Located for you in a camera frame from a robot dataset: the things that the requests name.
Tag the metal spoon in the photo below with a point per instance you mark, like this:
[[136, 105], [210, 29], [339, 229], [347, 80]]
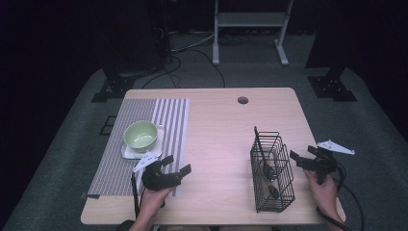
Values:
[[274, 191]]

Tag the white square plate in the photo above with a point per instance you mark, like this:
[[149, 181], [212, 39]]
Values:
[[158, 148]]

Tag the black floor socket frame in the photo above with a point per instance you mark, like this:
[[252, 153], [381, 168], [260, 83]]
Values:
[[102, 128]]

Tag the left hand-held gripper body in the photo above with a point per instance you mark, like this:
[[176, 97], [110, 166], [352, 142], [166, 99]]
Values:
[[157, 179]]

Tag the white metal stand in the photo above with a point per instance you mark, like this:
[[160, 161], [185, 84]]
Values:
[[250, 19]]

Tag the grey table grommet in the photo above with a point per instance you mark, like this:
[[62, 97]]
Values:
[[242, 100]]

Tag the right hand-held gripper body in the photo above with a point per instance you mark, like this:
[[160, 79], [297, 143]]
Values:
[[322, 163]]

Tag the black stand base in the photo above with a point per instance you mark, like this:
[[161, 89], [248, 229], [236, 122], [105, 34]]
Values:
[[112, 88], [332, 86]]

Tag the person's left hand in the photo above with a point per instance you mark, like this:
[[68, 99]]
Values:
[[154, 199]]

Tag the green bowl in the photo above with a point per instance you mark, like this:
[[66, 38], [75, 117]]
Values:
[[140, 135]]

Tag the person's right hand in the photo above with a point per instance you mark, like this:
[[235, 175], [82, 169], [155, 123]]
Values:
[[324, 194]]

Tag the grey striped placemat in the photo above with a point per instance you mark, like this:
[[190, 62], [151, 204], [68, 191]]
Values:
[[144, 109]]

